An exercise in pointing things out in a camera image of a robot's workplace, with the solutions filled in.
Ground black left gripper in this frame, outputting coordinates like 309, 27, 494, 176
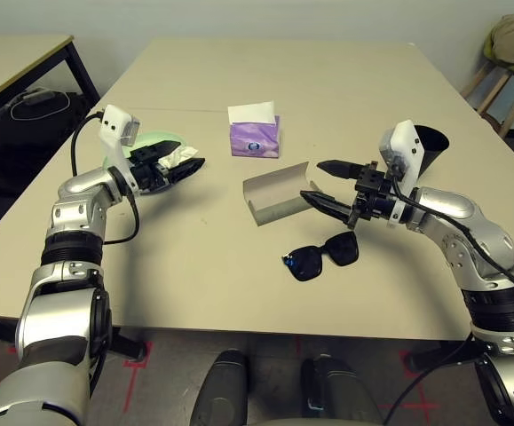
128, 138, 208, 192

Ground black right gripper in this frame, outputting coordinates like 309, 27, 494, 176
299, 159, 399, 230

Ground light green plate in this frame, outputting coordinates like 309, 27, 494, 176
100, 129, 186, 194

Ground grey glasses case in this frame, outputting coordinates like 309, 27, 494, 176
242, 162, 324, 227

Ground black sunglasses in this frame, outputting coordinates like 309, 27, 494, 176
281, 231, 360, 283

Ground purple tissue box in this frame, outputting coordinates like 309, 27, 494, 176
229, 114, 282, 159

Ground white tissue sheet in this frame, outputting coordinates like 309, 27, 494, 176
227, 100, 279, 124

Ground black plastic cup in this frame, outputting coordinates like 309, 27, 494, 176
411, 124, 450, 178

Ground white power adapter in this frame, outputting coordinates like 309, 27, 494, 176
19, 87, 56, 106

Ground black fabric bag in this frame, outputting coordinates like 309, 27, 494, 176
0, 91, 91, 196

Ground grey robot right leg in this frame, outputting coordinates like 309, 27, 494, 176
300, 353, 384, 426

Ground grey robot leg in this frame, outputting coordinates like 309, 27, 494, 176
189, 349, 249, 426
300, 353, 384, 426

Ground grey robot left leg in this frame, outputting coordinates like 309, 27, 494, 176
189, 349, 249, 426

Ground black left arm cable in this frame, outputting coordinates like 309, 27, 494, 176
70, 113, 141, 245

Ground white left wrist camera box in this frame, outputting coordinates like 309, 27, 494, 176
99, 104, 143, 178

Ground white looped cable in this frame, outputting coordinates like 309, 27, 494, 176
9, 88, 71, 121

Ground beige side table black frame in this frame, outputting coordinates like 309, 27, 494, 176
0, 34, 102, 116

